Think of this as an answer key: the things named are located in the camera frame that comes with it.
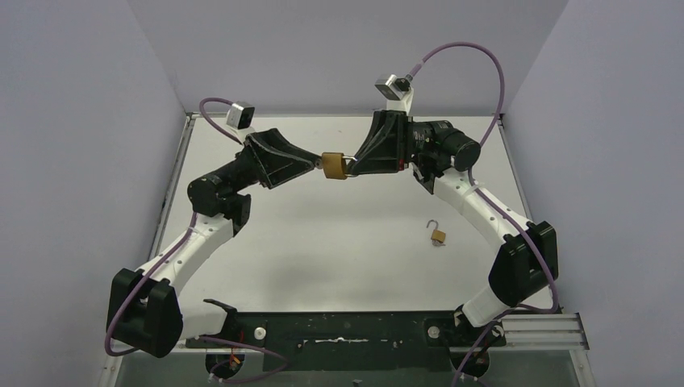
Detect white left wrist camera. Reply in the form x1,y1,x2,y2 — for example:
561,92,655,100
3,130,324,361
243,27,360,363
226,102,255,144

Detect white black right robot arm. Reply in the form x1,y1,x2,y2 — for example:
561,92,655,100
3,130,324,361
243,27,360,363
334,110,558,344

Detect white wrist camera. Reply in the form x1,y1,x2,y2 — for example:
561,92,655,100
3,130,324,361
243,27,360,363
226,102,255,144
374,74,414,114

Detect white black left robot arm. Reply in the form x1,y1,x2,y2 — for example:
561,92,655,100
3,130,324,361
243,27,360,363
104,128,323,358

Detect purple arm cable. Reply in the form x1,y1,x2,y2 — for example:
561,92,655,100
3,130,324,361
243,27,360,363
406,42,561,387
104,98,249,358

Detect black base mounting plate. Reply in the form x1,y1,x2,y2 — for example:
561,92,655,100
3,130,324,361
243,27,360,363
186,310,507,380

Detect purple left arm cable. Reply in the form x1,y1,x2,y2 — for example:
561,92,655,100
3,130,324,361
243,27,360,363
104,98,249,358

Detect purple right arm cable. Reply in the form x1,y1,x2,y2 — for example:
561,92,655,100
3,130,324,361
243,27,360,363
406,42,561,387

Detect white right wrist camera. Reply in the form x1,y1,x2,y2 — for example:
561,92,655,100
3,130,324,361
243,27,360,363
374,74,414,114

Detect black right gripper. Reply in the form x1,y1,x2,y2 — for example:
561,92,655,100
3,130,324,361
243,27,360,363
345,110,453,177

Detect small brass padlock middle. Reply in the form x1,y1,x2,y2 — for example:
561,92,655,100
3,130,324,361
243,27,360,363
426,219,446,247

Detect large brass padlock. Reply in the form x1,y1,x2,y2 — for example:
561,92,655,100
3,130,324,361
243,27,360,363
320,152,357,181

